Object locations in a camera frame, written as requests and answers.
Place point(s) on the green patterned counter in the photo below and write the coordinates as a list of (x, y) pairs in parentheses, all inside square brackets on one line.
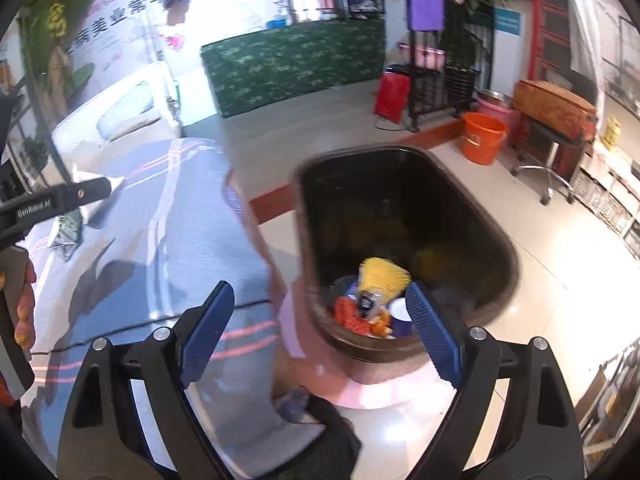
[(290, 70)]

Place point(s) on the white wicker chair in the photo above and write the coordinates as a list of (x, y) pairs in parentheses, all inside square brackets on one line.
[(85, 120)]

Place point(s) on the metal basin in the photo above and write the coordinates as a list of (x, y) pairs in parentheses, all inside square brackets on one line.
[(495, 95)]

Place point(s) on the orange bucket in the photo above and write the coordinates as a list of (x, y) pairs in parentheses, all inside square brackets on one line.
[(482, 142)]

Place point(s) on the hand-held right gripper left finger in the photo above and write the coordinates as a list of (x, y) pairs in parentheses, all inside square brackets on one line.
[(207, 330)]

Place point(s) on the blue white container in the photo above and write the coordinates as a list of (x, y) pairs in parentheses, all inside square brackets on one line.
[(400, 310)]

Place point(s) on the orange foam net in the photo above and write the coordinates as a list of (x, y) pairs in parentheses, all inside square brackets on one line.
[(345, 315)]

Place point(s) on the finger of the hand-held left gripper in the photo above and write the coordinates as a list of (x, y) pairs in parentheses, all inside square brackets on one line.
[(82, 192)]

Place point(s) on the white storage shelf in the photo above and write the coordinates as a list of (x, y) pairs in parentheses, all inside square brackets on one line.
[(610, 185)]

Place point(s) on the beige seat cushion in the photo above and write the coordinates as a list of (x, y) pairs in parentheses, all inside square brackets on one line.
[(142, 130)]

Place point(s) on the red bag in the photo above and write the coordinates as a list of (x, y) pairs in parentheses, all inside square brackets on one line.
[(392, 97)]

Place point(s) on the pink basin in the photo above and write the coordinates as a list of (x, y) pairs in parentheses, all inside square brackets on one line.
[(420, 57)]

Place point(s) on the yellow foam net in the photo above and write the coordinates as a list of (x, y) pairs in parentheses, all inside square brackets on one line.
[(382, 275)]

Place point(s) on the blue white sign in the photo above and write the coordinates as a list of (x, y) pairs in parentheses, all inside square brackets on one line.
[(507, 21)]

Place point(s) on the black trash bin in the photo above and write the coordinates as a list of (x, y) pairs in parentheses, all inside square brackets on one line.
[(400, 200)]

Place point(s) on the blue cushion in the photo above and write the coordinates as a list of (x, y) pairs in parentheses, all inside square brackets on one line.
[(125, 107)]

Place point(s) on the pink bucket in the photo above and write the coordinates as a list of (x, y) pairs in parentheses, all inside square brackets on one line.
[(502, 116)]

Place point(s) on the red wooden door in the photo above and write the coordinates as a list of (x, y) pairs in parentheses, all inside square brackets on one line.
[(550, 20)]

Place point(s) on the black box appliance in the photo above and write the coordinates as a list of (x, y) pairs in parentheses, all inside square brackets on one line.
[(357, 0)]

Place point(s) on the person's left hand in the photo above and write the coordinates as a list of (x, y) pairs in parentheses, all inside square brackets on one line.
[(26, 305)]

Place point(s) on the orange cushioned stool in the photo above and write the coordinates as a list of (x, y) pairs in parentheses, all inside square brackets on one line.
[(550, 105)]

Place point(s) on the dark cloth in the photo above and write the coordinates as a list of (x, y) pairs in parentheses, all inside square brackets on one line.
[(320, 440)]

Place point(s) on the black small packet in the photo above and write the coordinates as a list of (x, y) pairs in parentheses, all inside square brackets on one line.
[(368, 304)]

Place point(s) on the purple towel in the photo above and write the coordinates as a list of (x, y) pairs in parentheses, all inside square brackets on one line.
[(424, 5)]

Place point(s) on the black metal rack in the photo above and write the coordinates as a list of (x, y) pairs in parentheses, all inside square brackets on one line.
[(460, 75)]

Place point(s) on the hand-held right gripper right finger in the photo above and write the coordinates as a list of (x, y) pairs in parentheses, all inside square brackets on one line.
[(432, 330)]

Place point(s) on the blue basin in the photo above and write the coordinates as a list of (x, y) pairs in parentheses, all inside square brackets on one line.
[(276, 24)]

